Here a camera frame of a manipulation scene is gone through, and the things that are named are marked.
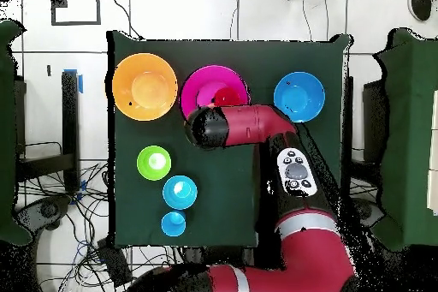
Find red cup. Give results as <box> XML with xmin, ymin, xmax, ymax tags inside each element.
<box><xmin>211</xmin><ymin>86</ymin><xmax>243</xmax><ymax>107</ymax></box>

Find large pink bowl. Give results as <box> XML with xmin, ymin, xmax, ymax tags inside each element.
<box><xmin>180</xmin><ymin>64</ymin><xmax>252</xmax><ymax>121</ymax></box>

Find dark green tablecloth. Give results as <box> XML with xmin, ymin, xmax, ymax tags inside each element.
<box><xmin>106</xmin><ymin>29</ymin><xmax>353</xmax><ymax>250</ymax></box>

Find small blue bowl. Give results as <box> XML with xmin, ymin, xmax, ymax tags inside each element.
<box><xmin>162</xmin><ymin>175</ymin><xmax>198</xmax><ymax>211</ymax></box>

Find small green bowl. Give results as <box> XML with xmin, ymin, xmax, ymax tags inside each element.
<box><xmin>136</xmin><ymin>145</ymin><xmax>172</xmax><ymax>182</ymax></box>

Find blue cup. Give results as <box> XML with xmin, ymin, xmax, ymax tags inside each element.
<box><xmin>160</xmin><ymin>210</ymin><xmax>187</xmax><ymax>238</ymax></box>

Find large blue bowl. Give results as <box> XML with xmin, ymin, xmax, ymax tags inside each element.
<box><xmin>273</xmin><ymin>71</ymin><xmax>326</xmax><ymax>124</ymax></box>

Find large orange bowl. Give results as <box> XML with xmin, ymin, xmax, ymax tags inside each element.
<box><xmin>111</xmin><ymin>52</ymin><xmax>179</xmax><ymax>122</ymax></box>

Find blue tape strip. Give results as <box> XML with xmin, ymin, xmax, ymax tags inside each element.
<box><xmin>62</xmin><ymin>69</ymin><xmax>84</xmax><ymax>94</ymax></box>

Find black power strip box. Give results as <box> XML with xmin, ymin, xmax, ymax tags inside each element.
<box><xmin>96</xmin><ymin>236</ymin><xmax>133</xmax><ymax>288</ymax></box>

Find green cloth covered side table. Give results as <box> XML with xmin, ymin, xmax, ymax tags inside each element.
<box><xmin>370</xmin><ymin>27</ymin><xmax>438</xmax><ymax>252</ymax></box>
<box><xmin>0</xmin><ymin>19</ymin><xmax>33</xmax><ymax>247</ymax></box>

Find white box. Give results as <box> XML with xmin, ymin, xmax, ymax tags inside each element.
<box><xmin>426</xmin><ymin>89</ymin><xmax>438</xmax><ymax>216</ymax></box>

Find person's foot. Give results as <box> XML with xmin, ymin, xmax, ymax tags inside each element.
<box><xmin>409</xmin><ymin>0</ymin><xmax>437</xmax><ymax>22</ymax></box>

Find black metal post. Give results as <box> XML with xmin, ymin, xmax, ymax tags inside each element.
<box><xmin>60</xmin><ymin>69</ymin><xmax>81</xmax><ymax>193</ymax></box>
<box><xmin>342</xmin><ymin>75</ymin><xmax>355</xmax><ymax>170</ymax></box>

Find tangled black floor cables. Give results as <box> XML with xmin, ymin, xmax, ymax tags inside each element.
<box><xmin>15</xmin><ymin>161</ymin><xmax>186</xmax><ymax>292</ymax></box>

